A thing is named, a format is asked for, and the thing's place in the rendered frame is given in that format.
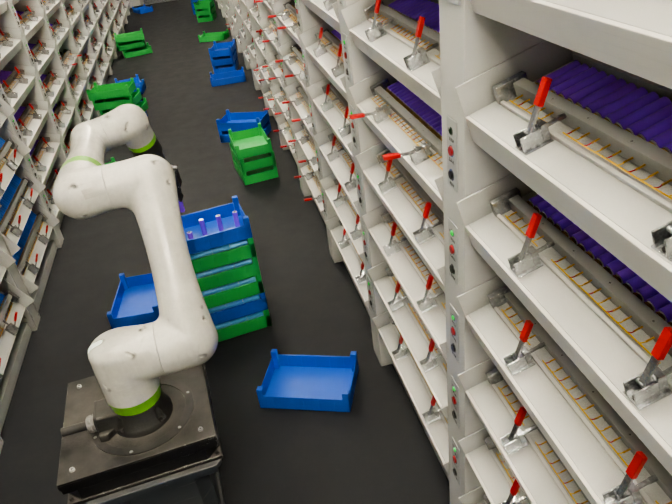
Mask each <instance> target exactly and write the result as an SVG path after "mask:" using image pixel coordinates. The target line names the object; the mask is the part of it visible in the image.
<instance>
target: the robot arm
mask: <svg viewBox="0 0 672 504"><path fill-rule="evenodd" d="M70 144H71V149H70V151H69V155H68V157H67V159H66V160H65V162H64V163H63V165H62V167H61V169H60V171H59V173H58V175H57V178H56V180H55V183H54V187H53V199H54V202H55V204H56V206H57V208H58V209H59V210H60V211H61V212H62V213H63V214H65V215H66V216H68V217H71V218H74V219H88V218H91V217H94V216H97V215H100V214H103V213H106V212H109V211H112V210H115V209H120V208H128V209H130V210H131V211H132V212H133V213H134V214H135V217H136V219H137V222H138V225H139V228H140V231H141V235H142V238H143V241H144V245H145V248H146V252H147V255H148V259H149V263H150V267H151V272H152V276H153V281H154V286H155V291H156V296H157V302H158V308H159V317H158V319H157V320H156V321H154V322H151V323H147V324H140V325H132V326H124V327H118V328H114V329H111V330H108V331H106V332H104V333H102V334H101V335H99V336H98V337H97V338H96V339H95V340H94V341H93V342H92V343H91V345H90V347H89V350H88V359H89V361H90V364H91V366H92V369H93V371H94V374H95V376H96V378H97V380H98V383H99V385H100V387H101V390H102V392H103V394H104V396H105V399H101V400H98V401H94V410H93V414H91V415H89V416H88V417H86V420H85V421H84V422H81V423H77V424H74V425H70V426H67V427H63V428H61V430H60V431H61V435H62V437H65V436H69V435H72V434H75V433H79V432H82V431H86V430H88V432H89V433H95V432H97V433H98V435H99V438H100V440H101V442H106V441H109V440H110V439H111V438H113V437H114V436H115V435H116V434H119V435H120V436H122V437H126V438H139V437H143V436H146V435H149V434H151V433H153V432H155V431H157V430H158V429H160V428H161V427H162V426H163V425H164V424H165V423H166V422H167V421H168V420H169V418H170V416H171V414H172V411H173V404H172V401H171V398H170V397H169V396H168V395H167V394H166V393H164V392H163V391H162V390H161V388H160V380H159V377H161V376H164V375H168V374H171V373H175V372H178V371H182V370H185V369H189V368H192V367H195V366H199V365H201V364H203V363H205V362H207V361H208V360H209V359H210V358H211V357H212V356H213V354H214V353H215V351H216V349H217V345H218V333H217V330H216V327H215V325H214V322H213V320H212V318H211V315H210V313H209V310H208V308H207V305H206V303H205V300H204V297H203V295H202V292H201V289H200V286H199V283H198V280H197V277H196V274H195V271H194V268H193V264H192V261H191V257H190V253H189V250H188V246H187V242H186V237H185V233H184V228H183V224H182V219H181V213H180V207H179V202H182V199H183V196H184V195H183V194H182V192H181V191H182V190H181V188H180V187H181V184H182V180H181V177H180V174H179V171H178V165H177V164H175V165H174V166H173V165H170V163H169V162H167V161H166V158H165V155H164V154H163V152H162V151H163V148H162V145H161V144H160V142H159V140H158V139H157V137H156V135H155V134H154V132H153V130H152V129H151V126H150V124H149V121H148V117H147V115H146V113H145V112H144V111H143V110H142V109H141V108H140V107H138V106H136V105H134V104H123V105H120V106H118V107H117V108H115V109H113V110H111V111H110V112H108V113H106V114H104V115H102V116H100V117H97V118H94V119H92V120H89V121H86V122H82V123H80V124H78V125H76V126H75V127H74V128H73V130H72V132H71V134H70ZM124 144H126V145H127V147H128V148H129V150H130V151H131V153H132V154H133V156H134V158H130V159H127V160H123V161H119V162H115V163H111V164H106V165H105V163H104V156H105V153H106V152H108V151H110V150H112V149H114V148H116V147H118V146H121V145H124Z"/></svg>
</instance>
